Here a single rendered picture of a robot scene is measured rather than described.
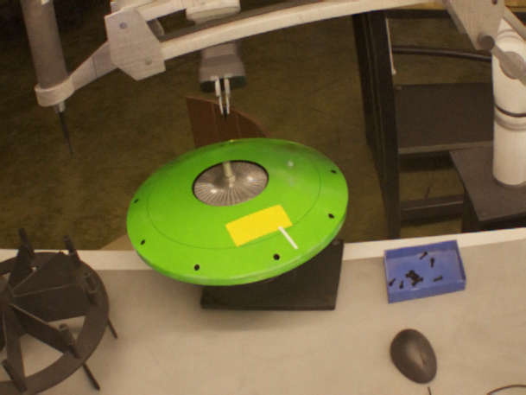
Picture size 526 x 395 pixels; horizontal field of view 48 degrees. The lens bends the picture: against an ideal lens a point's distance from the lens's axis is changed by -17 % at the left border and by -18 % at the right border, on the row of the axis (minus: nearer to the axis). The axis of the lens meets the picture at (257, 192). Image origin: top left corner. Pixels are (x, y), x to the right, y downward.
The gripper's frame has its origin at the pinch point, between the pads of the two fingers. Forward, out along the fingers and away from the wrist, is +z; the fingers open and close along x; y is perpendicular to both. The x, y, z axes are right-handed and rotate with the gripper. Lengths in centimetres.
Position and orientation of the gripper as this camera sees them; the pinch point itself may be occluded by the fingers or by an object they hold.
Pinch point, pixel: (224, 112)
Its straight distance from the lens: 106.5
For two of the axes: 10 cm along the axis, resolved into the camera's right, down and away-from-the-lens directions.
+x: -9.9, 1.4, 0.4
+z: 1.2, 9.4, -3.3
